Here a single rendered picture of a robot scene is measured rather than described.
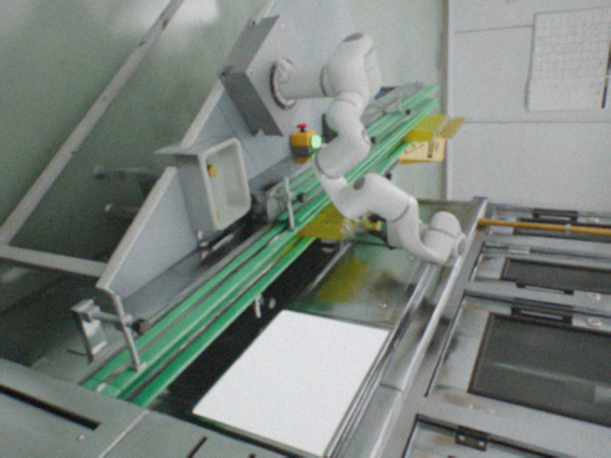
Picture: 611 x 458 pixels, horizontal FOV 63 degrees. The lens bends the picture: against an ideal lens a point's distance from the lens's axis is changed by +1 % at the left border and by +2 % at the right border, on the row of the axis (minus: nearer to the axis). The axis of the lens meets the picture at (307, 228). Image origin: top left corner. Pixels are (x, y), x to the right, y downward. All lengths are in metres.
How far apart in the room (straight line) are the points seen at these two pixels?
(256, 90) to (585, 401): 1.11
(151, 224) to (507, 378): 0.92
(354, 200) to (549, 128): 6.27
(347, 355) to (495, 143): 6.43
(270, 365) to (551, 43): 6.36
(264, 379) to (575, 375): 0.70
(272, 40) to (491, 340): 1.03
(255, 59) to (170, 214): 0.50
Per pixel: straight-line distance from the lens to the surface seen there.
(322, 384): 1.15
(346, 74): 1.29
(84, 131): 1.87
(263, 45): 1.52
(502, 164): 7.55
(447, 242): 1.33
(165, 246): 1.34
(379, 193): 1.18
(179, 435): 0.62
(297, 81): 1.51
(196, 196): 1.35
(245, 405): 1.14
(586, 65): 7.19
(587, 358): 1.35
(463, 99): 7.39
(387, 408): 1.10
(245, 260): 1.35
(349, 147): 1.17
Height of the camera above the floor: 1.66
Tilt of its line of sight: 27 degrees down
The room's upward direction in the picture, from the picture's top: 96 degrees clockwise
